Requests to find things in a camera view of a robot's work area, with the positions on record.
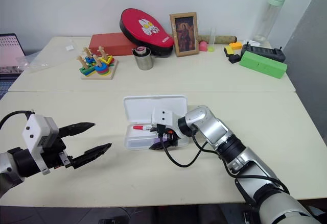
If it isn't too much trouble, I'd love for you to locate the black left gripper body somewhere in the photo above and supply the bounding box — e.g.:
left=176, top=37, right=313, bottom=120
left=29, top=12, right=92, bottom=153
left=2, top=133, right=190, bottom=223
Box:
left=38, top=132, right=75, bottom=170

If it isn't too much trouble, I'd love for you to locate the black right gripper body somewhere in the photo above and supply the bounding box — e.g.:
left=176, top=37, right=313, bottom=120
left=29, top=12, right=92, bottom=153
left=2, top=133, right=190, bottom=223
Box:
left=152, top=123, right=180, bottom=147

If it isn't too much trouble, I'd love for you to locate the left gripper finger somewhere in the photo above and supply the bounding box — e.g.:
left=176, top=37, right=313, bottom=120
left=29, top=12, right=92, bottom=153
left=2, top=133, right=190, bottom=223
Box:
left=71, top=142, right=113, bottom=170
left=58, top=122, right=96, bottom=139

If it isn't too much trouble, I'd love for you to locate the purple marker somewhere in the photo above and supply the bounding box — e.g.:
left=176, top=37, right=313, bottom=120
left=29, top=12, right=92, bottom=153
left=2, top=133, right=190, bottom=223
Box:
left=152, top=135, right=170, bottom=144

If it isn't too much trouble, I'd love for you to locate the red marker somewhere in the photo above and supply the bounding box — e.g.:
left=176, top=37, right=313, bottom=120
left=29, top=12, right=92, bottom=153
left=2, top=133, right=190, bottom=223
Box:
left=132, top=125, right=155, bottom=132

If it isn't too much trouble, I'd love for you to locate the white plastic pencil case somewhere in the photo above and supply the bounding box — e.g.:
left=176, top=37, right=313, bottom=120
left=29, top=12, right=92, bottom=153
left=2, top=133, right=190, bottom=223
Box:
left=122, top=94, right=190, bottom=151

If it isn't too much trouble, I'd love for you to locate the wooden shape stacking toy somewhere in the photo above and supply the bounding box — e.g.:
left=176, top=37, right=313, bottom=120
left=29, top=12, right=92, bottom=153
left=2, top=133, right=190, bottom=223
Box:
left=76, top=45, right=119, bottom=81

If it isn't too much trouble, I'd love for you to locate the metal cup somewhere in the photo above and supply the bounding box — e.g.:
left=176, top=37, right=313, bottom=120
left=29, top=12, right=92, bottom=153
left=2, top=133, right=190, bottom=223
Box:
left=131, top=46, right=156, bottom=71

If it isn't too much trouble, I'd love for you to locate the clear plastic bag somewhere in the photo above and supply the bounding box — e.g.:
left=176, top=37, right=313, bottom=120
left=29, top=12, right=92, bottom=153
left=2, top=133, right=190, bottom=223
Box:
left=15, top=38, right=80, bottom=75

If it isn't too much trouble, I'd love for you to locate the blue patterned mat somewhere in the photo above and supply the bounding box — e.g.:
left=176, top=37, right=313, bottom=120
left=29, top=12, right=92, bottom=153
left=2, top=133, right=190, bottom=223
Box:
left=0, top=73, right=16, bottom=100

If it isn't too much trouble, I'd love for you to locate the red rectangular box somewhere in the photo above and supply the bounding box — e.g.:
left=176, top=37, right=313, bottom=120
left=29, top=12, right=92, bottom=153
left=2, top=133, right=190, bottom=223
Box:
left=88, top=32, right=139, bottom=57

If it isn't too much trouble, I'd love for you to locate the small black block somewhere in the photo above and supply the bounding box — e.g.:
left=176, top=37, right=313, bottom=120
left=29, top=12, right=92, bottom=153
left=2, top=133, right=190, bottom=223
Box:
left=227, top=54, right=242, bottom=64

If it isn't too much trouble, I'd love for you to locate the laptop computer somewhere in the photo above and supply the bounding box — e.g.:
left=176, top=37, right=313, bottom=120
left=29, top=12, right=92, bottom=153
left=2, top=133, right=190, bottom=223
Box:
left=0, top=33, right=27, bottom=74

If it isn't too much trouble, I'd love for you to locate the clear tube with green base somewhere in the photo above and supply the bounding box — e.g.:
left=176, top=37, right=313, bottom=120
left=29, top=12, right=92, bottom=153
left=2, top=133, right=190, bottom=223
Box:
left=207, top=28, right=218, bottom=53

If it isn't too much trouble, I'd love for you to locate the red black boxing pad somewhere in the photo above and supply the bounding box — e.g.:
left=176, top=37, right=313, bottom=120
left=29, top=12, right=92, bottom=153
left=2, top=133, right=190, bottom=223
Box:
left=119, top=7, right=175, bottom=58

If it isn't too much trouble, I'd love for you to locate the rolled camouflage cylinder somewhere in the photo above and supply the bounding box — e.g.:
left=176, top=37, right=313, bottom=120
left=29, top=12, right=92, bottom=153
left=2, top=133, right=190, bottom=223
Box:
left=197, top=34, right=238, bottom=45

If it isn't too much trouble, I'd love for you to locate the orange block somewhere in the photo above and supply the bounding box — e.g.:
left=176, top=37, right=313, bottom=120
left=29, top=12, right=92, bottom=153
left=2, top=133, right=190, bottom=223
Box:
left=228, top=41, right=243, bottom=51

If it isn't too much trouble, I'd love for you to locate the green foam block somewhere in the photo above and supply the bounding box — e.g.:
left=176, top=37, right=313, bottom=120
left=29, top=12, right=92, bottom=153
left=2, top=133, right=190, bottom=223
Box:
left=239, top=51, right=288, bottom=80

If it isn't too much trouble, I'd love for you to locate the black remote controller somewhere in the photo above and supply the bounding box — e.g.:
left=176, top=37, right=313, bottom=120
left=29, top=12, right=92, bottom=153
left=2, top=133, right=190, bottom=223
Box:
left=240, top=43, right=287, bottom=63

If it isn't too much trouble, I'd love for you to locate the clear bottle with green lid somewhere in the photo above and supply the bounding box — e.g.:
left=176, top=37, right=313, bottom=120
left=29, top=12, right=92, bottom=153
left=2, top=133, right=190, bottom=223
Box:
left=252, top=0, right=289, bottom=44

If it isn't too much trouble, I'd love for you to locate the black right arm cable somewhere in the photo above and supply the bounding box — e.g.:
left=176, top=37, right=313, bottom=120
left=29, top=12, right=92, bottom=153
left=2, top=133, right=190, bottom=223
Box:
left=157, top=130, right=291, bottom=196

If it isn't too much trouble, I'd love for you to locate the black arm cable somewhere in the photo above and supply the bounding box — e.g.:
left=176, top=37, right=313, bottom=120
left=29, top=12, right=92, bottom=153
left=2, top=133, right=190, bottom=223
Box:
left=0, top=110, right=33, bottom=131
left=157, top=130, right=291, bottom=196

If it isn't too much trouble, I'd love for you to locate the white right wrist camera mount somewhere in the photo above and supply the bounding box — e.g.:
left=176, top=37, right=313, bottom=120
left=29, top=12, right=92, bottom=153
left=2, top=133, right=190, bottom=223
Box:
left=151, top=107, right=191, bottom=145

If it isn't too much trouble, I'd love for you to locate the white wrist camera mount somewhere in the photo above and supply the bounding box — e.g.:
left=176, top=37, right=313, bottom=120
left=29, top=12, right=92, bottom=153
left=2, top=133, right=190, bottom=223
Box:
left=151, top=107, right=191, bottom=145
left=21, top=114, right=60, bottom=176

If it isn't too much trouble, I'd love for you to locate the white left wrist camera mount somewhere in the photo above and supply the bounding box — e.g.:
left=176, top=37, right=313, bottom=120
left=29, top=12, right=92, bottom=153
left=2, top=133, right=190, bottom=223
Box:
left=21, top=114, right=60, bottom=176

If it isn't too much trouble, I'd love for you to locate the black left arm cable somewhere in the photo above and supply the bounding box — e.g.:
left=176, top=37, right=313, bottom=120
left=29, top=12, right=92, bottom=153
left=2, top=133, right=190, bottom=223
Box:
left=0, top=110, right=33, bottom=131

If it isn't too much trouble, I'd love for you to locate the wooden picture frame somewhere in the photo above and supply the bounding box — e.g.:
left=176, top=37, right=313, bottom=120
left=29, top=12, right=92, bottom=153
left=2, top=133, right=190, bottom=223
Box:
left=169, top=11, right=200, bottom=57

